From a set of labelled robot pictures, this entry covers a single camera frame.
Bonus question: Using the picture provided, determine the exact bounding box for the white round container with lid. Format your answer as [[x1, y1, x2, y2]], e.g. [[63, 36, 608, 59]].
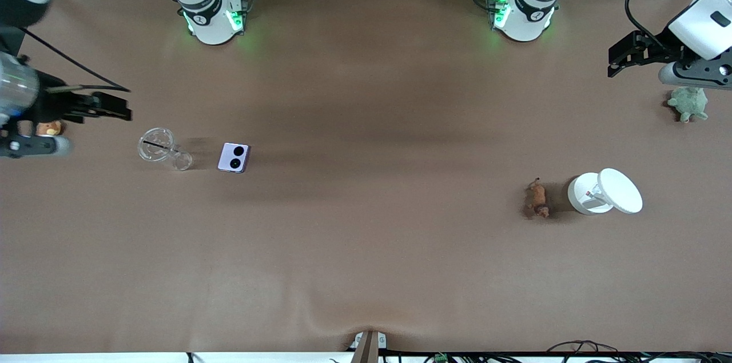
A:
[[567, 168, 643, 216]]

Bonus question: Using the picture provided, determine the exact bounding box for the green turtle plush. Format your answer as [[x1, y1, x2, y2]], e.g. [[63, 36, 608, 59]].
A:
[[667, 87, 710, 123]]

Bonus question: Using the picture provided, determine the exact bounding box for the brown lion statue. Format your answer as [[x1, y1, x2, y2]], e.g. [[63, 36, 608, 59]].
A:
[[523, 178, 551, 220]]

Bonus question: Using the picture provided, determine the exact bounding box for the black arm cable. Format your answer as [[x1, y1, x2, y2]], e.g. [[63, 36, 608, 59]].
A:
[[624, 0, 682, 50], [20, 27, 132, 93]]

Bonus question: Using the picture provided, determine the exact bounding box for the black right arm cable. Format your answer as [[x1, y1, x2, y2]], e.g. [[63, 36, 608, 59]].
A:
[[20, 27, 132, 93]]

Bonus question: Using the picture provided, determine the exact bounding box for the black cable bundle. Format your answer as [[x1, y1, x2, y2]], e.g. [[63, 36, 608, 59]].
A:
[[546, 340, 732, 363]]

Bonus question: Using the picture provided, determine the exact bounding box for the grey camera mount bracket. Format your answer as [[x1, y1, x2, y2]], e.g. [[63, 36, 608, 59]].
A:
[[350, 330, 387, 363]]

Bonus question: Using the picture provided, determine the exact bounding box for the lilac flip phone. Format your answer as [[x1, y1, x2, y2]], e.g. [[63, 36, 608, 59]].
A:
[[217, 143, 251, 173]]

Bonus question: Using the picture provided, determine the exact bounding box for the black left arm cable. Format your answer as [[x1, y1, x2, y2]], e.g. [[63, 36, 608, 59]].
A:
[[624, 0, 682, 50]]

